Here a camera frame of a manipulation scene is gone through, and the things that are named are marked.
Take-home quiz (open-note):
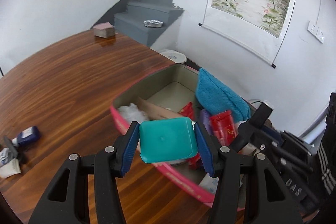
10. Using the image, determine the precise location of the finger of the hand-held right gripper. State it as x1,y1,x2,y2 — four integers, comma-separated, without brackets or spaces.
231,103,274,154

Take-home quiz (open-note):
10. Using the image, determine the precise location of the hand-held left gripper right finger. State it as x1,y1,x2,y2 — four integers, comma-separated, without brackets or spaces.
194,122,302,224

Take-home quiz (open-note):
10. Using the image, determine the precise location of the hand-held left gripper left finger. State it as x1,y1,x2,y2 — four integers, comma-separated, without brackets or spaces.
28,121,141,224

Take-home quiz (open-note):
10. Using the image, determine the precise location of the teal square plastic container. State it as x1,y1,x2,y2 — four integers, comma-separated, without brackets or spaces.
139,117,198,164

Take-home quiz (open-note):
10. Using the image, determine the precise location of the pink storage box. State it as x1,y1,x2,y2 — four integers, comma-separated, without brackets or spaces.
110,64,246,211

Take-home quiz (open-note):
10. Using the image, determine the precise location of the person's right forearm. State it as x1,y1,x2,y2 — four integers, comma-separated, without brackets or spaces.
316,93,336,197

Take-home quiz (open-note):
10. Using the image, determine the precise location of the wooden desktop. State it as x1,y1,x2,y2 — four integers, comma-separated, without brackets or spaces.
0,30,319,224

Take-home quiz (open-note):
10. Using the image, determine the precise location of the red snack packet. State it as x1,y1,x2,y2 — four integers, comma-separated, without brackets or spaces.
188,154,204,170
179,102,196,122

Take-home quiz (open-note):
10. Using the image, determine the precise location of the red printed canister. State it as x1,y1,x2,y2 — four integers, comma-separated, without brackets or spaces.
209,110,238,147

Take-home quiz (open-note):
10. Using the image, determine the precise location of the white blue tissue pack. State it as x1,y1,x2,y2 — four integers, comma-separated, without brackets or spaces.
199,173,219,194

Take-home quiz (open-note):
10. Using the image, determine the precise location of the white crumpled plastic bag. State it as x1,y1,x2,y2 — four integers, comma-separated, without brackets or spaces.
117,103,150,123

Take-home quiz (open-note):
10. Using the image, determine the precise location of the person's black clothing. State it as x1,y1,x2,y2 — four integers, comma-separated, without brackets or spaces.
278,172,331,218

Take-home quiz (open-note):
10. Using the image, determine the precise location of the brown paper envelope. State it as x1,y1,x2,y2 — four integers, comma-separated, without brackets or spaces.
136,97,181,122

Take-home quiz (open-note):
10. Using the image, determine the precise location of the blue towel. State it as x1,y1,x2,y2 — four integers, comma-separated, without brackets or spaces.
195,67,251,122

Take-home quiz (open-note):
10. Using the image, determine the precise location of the white plastic bucket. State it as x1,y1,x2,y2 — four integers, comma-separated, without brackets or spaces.
158,49,187,64

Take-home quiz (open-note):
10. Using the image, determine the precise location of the small pink brown box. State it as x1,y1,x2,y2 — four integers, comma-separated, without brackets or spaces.
92,22,117,39

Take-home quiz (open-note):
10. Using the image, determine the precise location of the foil tray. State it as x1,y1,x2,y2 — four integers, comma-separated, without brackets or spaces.
143,20,164,28

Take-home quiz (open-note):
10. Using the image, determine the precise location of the grey staircase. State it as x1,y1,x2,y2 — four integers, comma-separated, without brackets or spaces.
96,0,184,47

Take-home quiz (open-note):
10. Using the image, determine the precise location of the white wall socket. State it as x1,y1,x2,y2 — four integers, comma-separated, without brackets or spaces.
316,27,326,43
307,20,319,34

